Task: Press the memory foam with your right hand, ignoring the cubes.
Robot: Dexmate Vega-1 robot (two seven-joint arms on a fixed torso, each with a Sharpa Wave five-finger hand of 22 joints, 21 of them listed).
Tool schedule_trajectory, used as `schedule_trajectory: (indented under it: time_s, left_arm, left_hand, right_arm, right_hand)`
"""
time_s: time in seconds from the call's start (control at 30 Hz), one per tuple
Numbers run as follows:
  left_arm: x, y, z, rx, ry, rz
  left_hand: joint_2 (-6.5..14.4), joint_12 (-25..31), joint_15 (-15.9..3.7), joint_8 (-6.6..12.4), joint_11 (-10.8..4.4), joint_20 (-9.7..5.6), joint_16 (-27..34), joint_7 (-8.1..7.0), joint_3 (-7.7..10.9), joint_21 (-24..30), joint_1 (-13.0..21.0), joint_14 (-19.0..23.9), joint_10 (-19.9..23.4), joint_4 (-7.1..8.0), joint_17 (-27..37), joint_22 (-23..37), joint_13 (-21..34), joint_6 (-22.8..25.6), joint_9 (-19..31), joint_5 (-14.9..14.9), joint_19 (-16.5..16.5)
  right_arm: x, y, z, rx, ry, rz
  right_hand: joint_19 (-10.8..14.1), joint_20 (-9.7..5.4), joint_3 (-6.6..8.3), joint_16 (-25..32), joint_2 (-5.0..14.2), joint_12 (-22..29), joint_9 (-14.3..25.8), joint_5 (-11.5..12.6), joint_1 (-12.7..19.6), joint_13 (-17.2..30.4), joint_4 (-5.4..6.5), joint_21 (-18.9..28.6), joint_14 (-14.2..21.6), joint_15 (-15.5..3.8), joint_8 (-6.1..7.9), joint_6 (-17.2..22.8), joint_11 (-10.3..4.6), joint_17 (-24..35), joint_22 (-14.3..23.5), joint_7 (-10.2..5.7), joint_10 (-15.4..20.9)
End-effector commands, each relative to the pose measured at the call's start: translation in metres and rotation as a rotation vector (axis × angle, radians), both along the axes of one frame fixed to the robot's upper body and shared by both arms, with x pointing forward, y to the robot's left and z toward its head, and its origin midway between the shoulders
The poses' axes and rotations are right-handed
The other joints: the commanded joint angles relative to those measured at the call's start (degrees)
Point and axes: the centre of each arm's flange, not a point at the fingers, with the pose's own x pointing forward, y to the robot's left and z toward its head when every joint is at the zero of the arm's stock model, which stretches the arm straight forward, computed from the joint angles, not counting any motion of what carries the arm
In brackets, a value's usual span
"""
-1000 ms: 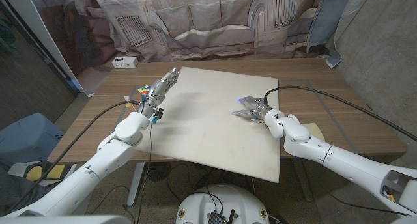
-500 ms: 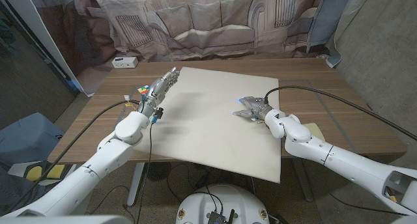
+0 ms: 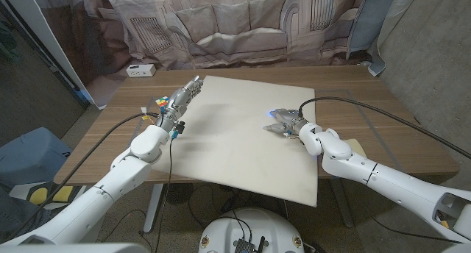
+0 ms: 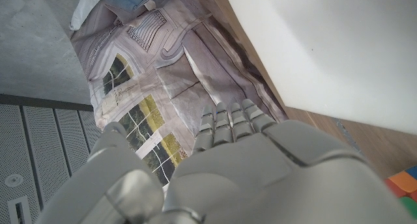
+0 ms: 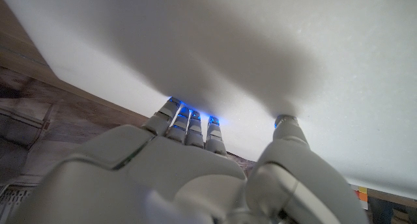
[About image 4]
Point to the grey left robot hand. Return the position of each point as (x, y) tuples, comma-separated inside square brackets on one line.
[(244, 172)]

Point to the white memory foam sheet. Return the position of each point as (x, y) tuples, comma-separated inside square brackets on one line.
[(342, 54)]

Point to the grey tape line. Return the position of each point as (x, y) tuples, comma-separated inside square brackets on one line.
[(347, 134)]

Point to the printed living room backdrop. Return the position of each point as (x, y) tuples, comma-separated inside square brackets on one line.
[(195, 71)]

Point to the multicoloured puzzle cube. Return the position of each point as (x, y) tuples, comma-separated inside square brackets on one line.
[(404, 183)]

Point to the ceiling vent slot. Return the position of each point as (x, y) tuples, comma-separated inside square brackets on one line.
[(20, 212)]

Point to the white cloth sheet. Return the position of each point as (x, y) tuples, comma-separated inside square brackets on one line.
[(86, 7)]

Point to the round ceiling sensor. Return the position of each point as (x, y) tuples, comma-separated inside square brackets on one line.
[(14, 180)]

